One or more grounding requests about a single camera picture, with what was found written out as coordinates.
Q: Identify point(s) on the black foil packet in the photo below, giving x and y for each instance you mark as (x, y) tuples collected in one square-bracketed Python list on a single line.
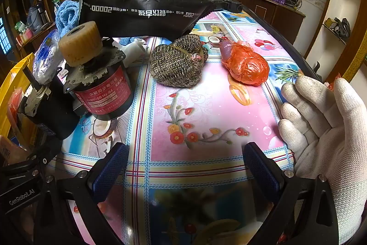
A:
[(137, 18)]

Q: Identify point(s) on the person's right hand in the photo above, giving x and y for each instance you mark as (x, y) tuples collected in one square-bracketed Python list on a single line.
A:
[(324, 141)]

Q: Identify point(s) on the red label electric motor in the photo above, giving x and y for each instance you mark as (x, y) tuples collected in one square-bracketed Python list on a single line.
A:
[(103, 90)]

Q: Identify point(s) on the printed floral tablecloth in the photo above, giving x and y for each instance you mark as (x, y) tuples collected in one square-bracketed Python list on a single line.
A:
[(200, 107)]

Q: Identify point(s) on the wooden cabinet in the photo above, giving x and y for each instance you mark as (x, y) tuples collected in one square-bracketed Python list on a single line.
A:
[(283, 18)]

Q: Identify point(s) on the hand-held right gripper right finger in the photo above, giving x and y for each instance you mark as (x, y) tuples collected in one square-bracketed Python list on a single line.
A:
[(263, 173)]

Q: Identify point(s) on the black device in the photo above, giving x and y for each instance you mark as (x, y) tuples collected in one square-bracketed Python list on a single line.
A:
[(220, 1)]

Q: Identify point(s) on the grey kettle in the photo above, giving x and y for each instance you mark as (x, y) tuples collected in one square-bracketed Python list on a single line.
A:
[(36, 16)]

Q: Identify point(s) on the black electric motor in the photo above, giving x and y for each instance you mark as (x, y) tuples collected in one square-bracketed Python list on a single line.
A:
[(54, 115)]

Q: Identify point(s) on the yellow box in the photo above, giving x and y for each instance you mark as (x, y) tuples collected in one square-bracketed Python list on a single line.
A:
[(11, 81)]

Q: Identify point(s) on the orange packet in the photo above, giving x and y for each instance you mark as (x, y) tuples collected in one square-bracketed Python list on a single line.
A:
[(15, 103)]

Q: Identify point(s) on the orange plastic bag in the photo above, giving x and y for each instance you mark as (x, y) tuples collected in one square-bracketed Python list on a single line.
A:
[(249, 67)]

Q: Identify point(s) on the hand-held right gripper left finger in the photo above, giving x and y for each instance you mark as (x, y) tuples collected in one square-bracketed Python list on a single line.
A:
[(111, 170)]

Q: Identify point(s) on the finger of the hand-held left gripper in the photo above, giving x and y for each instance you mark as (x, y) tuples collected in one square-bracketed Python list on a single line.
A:
[(34, 161)]

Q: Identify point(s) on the small blue cloth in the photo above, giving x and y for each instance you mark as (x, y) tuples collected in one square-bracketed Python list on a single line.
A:
[(137, 39)]

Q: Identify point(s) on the grey knitted gloves bundle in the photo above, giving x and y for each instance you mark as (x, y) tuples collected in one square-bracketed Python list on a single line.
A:
[(175, 64)]

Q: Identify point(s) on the white cloth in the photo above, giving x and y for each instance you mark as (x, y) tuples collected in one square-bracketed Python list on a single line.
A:
[(134, 48)]

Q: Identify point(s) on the clear blue print plastic bag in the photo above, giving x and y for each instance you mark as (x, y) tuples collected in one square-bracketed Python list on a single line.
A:
[(46, 55)]

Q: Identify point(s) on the blue towel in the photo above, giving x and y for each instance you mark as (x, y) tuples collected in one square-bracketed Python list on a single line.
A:
[(67, 15)]

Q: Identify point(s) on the pink container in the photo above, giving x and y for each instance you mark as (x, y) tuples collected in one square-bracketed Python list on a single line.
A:
[(23, 37)]

